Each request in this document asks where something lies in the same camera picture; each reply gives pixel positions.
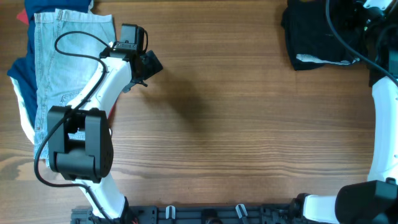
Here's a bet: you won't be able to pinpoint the red garment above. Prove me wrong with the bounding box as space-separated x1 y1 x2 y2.
16 9 29 25

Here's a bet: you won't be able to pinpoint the light blue denim shorts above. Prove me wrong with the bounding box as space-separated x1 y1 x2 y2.
34 9 116 151

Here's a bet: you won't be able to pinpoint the white garment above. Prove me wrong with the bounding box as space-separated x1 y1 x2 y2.
10 77 35 144

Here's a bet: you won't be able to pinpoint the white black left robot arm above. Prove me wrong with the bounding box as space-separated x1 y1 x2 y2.
47 43 163 223

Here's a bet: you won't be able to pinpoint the dark blue garment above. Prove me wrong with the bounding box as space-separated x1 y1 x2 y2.
7 0 93 126

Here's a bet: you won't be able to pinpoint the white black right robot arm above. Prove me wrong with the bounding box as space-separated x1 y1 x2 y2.
284 1 397 223

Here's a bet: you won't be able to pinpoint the black shorts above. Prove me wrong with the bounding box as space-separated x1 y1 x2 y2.
281 0 367 71

